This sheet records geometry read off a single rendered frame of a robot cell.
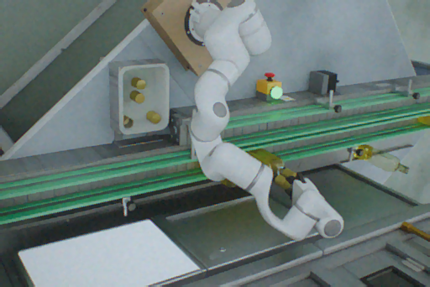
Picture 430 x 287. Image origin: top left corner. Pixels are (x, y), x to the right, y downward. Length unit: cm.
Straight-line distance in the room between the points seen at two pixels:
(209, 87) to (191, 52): 41
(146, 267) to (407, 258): 78
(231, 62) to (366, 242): 72
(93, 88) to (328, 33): 102
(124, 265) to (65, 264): 16
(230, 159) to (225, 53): 29
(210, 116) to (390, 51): 139
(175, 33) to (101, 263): 75
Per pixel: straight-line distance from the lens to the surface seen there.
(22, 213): 159
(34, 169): 164
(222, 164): 134
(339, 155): 231
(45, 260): 154
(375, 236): 178
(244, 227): 168
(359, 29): 238
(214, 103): 134
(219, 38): 141
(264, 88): 202
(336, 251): 166
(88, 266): 149
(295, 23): 212
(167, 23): 171
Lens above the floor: 233
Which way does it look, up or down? 51 degrees down
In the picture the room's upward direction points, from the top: 120 degrees clockwise
